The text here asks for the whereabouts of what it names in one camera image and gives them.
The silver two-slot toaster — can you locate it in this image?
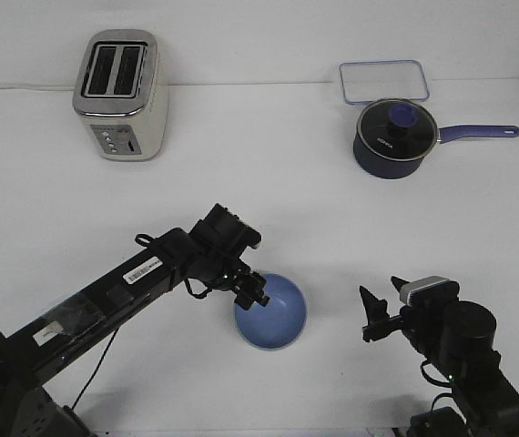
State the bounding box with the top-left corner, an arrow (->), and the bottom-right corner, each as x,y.
72,29 -> 169,161

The clear container lid blue rim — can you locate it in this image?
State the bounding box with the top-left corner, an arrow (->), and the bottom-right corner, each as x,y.
339,59 -> 430,105

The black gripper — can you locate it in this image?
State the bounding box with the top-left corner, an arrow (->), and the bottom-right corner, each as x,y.
188,203 -> 269,310
359,276 -> 497,364

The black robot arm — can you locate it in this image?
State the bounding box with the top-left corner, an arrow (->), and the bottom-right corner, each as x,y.
359,276 -> 519,436
0,205 -> 269,436

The glass pot lid blue knob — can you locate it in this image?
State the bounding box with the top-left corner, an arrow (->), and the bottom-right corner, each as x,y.
357,98 -> 438,161

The blue bowl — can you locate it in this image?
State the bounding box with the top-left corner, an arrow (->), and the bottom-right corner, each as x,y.
233,273 -> 308,350

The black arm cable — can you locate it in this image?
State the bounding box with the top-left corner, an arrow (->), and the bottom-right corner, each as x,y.
70,232 -> 206,411
419,359 -> 459,437

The dark blue saucepan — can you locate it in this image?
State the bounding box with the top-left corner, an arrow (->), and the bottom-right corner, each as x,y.
353,125 -> 519,179

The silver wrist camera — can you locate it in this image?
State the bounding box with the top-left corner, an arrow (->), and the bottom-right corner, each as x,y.
236,219 -> 261,251
399,276 -> 460,308

